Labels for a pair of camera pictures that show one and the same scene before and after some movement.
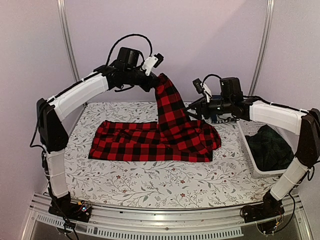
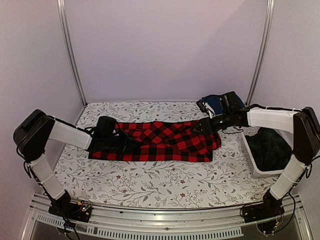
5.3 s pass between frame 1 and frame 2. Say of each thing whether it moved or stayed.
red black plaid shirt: moved
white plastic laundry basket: stayed
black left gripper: moved
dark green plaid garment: stayed
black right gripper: moved
